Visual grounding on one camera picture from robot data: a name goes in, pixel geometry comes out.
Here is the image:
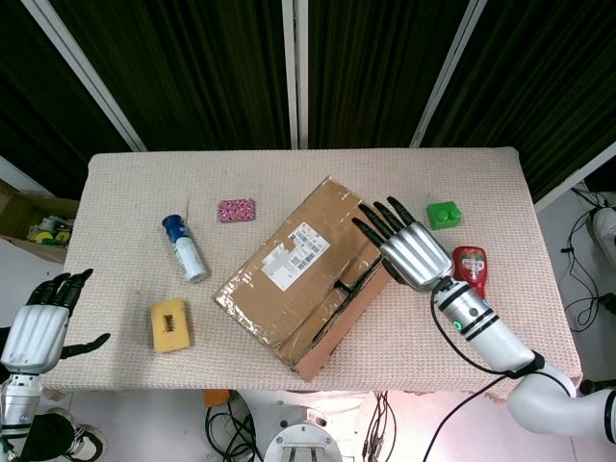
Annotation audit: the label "black cable bundle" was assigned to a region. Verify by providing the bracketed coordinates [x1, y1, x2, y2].
[205, 398, 266, 462]

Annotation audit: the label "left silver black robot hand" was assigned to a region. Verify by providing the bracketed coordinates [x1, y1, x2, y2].
[0, 268, 112, 375]

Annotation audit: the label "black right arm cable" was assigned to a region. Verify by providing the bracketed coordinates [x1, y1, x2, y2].
[422, 283, 545, 462]

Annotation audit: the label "brown taped cardboard box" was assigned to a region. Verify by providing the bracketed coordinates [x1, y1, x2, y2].
[212, 175, 392, 383]

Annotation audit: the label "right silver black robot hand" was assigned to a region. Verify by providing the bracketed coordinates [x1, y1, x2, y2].
[350, 195, 454, 293]

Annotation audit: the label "beige waffle tablecloth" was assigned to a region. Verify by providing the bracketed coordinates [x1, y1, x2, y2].
[40, 146, 583, 401]

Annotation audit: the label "cardboard box with items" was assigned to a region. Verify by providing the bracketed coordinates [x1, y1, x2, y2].
[0, 180, 79, 265]

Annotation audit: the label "pink patterned sponge block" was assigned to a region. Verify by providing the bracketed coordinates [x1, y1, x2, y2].
[216, 197, 257, 225]

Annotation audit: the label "black castor leg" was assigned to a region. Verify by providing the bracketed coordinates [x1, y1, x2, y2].
[580, 378, 616, 395]

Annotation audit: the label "blue white spray can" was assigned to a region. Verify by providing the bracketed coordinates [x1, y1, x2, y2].
[161, 214, 212, 285]

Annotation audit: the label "orange object under table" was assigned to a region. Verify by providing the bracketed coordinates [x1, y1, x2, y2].
[201, 388, 233, 410]

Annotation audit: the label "black white sneaker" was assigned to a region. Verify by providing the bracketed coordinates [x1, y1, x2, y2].
[70, 423, 105, 459]

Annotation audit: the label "black floor cables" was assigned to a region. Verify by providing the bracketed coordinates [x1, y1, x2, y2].
[560, 185, 616, 333]

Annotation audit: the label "yellow sponge with hole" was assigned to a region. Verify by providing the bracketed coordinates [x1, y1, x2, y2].
[149, 297, 192, 355]

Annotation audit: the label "white shoe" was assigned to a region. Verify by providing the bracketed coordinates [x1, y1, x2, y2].
[591, 206, 616, 257]

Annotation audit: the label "red ketchup squeeze bottle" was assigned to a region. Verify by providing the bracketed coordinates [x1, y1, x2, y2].
[450, 244, 491, 302]

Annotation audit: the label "black trouser leg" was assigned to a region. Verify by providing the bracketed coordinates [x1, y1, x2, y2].
[21, 412, 74, 462]

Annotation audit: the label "green toy building brick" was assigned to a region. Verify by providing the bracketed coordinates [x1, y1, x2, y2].
[425, 201, 466, 231]

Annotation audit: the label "dark green partition screen panel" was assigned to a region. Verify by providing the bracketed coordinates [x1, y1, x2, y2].
[293, 0, 487, 150]
[21, 0, 302, 151]
[408, 0, 616, 213]
[0, 0, 148, 199]

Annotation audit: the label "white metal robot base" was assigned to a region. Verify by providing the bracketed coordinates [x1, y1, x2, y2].
[240, 388, 379, 462]

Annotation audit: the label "thin dark cable bundle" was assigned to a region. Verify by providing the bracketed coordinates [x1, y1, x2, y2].
[363, 390, 401, 462]

